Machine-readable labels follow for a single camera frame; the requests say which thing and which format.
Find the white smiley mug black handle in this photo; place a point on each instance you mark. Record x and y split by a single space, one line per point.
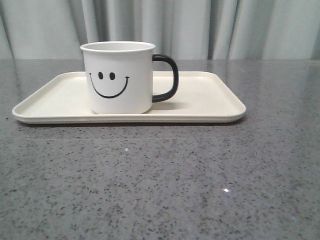
120 76

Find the cream rectangular plastic tray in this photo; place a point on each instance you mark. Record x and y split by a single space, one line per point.
201 97

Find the grey-green pleated curtain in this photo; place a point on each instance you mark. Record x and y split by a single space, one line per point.
183 29

